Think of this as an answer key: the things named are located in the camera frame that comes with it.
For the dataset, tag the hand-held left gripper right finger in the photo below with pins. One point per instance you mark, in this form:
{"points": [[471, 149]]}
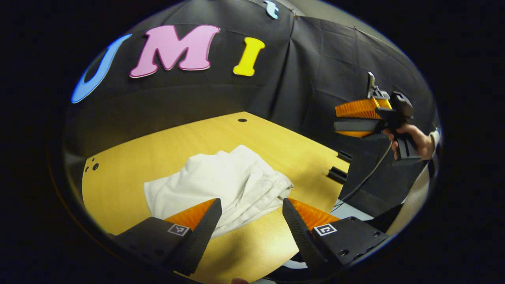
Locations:
{"points": [[298, 236]]}

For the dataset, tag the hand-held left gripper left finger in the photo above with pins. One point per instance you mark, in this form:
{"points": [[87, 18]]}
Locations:
{"points": [[201, 236]]}

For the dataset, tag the black table bracket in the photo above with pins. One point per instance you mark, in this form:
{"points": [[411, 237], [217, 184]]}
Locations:
{"points": [[338, 174], [344, 155]]}

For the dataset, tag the person's light clothing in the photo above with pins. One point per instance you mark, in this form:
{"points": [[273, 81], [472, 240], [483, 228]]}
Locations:
{"points": [[414, 197]]}

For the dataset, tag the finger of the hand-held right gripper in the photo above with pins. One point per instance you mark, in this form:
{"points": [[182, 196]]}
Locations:
{"points": [[359, 108], [355, 126]]}

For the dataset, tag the black backdrop cloth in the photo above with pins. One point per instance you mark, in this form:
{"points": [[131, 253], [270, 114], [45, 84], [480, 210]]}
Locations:
{"points": [[197, 94]]}

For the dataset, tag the white jeans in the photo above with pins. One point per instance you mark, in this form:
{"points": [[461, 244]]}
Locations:
{"points": [[221, 177]]}

